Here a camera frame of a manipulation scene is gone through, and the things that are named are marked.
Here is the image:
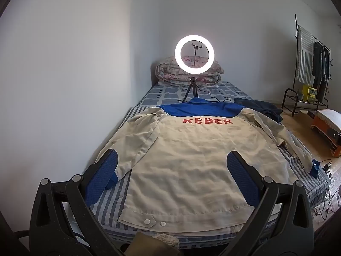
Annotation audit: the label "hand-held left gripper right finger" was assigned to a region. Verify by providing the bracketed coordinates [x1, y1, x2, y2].
[221, 151, 315, 256]

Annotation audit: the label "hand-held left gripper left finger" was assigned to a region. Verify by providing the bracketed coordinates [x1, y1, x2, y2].
[29, 148, 126, 256]

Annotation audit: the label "beige and blue work jacket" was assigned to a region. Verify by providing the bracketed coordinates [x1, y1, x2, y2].
[91, 97, 320, 235]

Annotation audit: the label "black clothes rack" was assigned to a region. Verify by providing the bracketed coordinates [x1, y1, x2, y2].
[282, 13, 333, 116]

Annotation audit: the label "dark hanging clothes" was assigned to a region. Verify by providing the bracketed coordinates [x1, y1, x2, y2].
[312, 41, 331, 102]

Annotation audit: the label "blue striped quilted mat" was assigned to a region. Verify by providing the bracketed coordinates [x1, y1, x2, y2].
[82, 105, 332, 248]

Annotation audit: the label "dark fleece garment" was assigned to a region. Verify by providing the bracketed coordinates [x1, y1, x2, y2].
[234, 98, 284, 123]

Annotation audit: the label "person's olive garment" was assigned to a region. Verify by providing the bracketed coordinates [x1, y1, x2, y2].
[125, 232, 182, 256]

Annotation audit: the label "orange cabinet with white cover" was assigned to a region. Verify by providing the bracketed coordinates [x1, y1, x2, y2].
[310, 109, 341, 157]

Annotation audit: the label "blue checked bed sheet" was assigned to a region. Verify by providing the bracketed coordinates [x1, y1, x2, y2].
[139, 81, 253, 107]

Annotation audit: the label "black tripod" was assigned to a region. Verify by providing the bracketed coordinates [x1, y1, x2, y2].
[177, 76, 200, 103]

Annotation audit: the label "yellow box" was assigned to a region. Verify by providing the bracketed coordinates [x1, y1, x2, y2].
[302, 85, 318, 102]

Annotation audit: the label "folded floral quilt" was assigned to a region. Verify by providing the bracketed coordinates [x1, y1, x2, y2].
[155, 55, 224, 86]

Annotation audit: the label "striped hanging towel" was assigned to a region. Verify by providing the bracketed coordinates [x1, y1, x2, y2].
[296, 25, 315, 84]

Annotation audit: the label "phone holder clamp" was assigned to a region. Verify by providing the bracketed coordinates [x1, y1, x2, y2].
[191, 42, 204, 74]

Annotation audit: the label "black ring light cable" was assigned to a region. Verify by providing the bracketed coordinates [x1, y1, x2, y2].
[181, 87, 235, 104]

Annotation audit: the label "tangle of floor cables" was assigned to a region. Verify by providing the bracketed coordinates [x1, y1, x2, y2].
[312, 159, 341, 219]

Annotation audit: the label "white ring light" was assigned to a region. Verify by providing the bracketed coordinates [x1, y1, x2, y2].
[174, 34, 215, 74]

